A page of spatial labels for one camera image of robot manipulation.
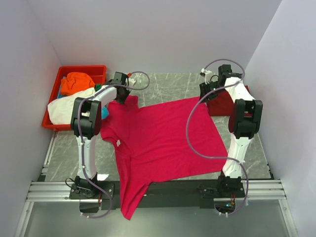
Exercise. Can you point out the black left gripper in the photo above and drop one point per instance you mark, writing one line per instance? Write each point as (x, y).
(122, 101)

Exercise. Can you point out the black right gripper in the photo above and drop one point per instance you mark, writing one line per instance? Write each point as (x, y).
(204, 89)

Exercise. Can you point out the bright pink t-shirt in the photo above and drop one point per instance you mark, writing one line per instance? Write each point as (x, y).
(159, 143)

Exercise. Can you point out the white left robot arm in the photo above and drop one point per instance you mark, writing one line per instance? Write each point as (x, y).
(86, 124)

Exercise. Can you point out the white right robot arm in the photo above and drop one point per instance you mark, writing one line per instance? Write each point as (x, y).
(244, 122)

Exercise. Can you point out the light blue t-shirt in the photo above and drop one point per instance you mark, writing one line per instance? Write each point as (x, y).
(104, 112)

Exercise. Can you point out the green t-shirt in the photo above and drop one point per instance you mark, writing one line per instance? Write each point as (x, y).
(98, 87)

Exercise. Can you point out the folded dark red t-shirt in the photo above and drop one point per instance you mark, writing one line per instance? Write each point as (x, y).
(222, 105)

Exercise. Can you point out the red plastic bin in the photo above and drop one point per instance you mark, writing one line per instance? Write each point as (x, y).
(98, 75)

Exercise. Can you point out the orange t-shirt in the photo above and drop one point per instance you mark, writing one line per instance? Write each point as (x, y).
(75, 82)

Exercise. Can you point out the white t-shirt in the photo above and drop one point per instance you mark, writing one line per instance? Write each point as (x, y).
(60, 110)

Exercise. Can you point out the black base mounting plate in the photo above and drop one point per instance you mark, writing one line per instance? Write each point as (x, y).
(179, 193)

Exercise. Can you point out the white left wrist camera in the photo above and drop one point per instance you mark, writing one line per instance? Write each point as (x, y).
(131, 81)

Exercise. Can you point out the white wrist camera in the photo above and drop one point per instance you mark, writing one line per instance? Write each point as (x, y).
(131, 81)
(204, 72)

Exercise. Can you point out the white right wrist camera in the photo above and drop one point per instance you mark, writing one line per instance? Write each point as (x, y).
(204, 72)

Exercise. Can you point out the aluminium extrusion rail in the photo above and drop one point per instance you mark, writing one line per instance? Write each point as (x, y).
(59, 192)

